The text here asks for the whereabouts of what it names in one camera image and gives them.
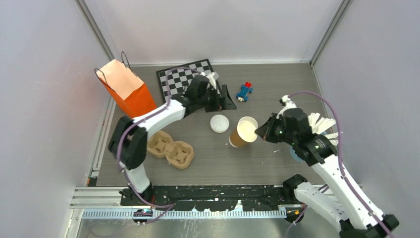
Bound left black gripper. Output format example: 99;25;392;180
197;85;236;113

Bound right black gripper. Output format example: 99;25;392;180
255;112;297;145

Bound brown paper coffee cup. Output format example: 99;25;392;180
229;117;258;148

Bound white plastic cup lid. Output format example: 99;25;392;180
210;115;230;133

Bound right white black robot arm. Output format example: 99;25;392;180
255;108;400;238

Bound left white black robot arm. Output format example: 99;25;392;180
108;73;237;205

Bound blue straw holder cup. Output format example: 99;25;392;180
289;147;304;163

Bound white paper-wrapped straws bundle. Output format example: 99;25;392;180
308;113;338;146

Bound black white chessboard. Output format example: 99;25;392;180
156;59;213;103

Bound brown pulp cup carrier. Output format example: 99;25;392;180
147;130;195;169

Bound orange paper bag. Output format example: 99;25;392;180
94;52;157;118

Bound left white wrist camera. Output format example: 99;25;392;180
205;72;219;90

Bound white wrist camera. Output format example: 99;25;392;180
205;72;219;90
276;95;297;119

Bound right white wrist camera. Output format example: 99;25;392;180
276;95;297;119

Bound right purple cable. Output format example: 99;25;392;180
285;91;398;238

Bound purple cable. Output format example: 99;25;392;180
116;66;210;226
285;91;398;238

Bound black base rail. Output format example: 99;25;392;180
119;185;306;214

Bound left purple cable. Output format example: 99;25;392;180
116;66;210;226

